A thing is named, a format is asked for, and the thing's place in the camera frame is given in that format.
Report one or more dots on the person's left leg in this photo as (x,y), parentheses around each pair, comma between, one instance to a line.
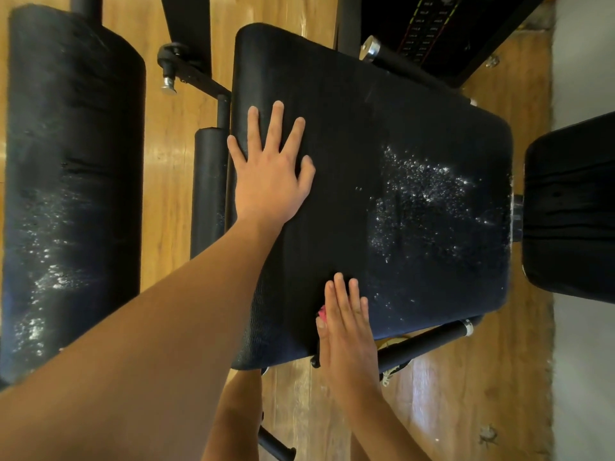
(235,413)

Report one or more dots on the person's left forearm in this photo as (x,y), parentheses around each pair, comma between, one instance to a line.
(125,369)

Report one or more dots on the person's right forearm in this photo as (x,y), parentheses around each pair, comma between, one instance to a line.
(389,432)

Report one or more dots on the person's right hand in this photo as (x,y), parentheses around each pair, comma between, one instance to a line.
(348,345)

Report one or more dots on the pink cleaning cloth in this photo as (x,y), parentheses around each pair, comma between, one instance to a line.
(322,314)

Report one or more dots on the person's left hand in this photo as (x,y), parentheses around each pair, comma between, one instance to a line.
(269,177)

